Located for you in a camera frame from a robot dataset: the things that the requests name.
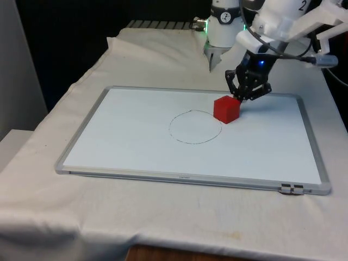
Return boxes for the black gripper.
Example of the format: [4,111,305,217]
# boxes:
[225,51,278,103]

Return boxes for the red cube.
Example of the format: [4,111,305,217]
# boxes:
[213,95,242,125]

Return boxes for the black cable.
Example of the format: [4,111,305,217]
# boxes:
[238,0,316,64]
[325,66,348,88]

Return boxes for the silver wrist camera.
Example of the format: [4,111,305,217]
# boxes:
[314,54,339,69]

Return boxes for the flat whiteboard with grey frame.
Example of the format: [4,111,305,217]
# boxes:
[54,85,333,196]

